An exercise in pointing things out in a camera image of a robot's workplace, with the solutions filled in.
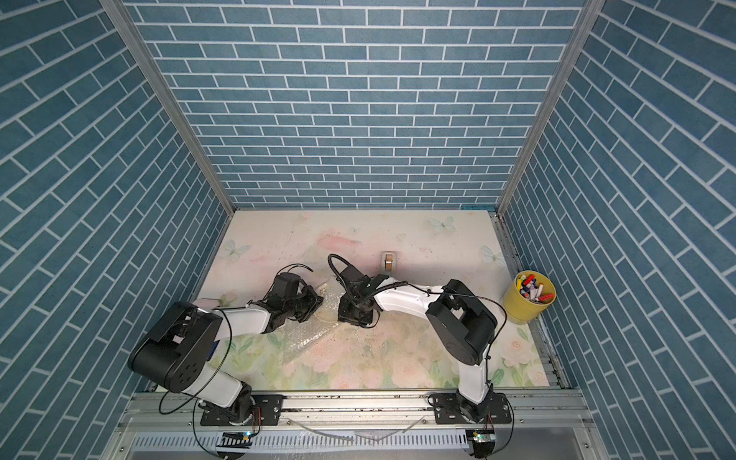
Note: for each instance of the clear bubble wrap sheet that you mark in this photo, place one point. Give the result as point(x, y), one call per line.
point(299, 338)

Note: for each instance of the yellow pen cup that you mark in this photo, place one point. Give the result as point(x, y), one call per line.
point(521, 298)

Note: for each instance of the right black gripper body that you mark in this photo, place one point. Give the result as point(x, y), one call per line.
point(353, 312)

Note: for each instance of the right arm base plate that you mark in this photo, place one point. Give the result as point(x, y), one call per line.
point(454, 409)

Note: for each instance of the aluminium front rail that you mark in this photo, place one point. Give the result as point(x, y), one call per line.
point(363, 409)

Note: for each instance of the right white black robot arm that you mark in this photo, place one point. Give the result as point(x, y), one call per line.
point(464, 325)

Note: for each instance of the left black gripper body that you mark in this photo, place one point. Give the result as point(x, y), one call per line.
point(303, 306)

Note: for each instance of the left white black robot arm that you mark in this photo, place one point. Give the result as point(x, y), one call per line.
point(176, 353)

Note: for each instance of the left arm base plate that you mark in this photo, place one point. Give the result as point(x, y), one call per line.
point(247, 411)

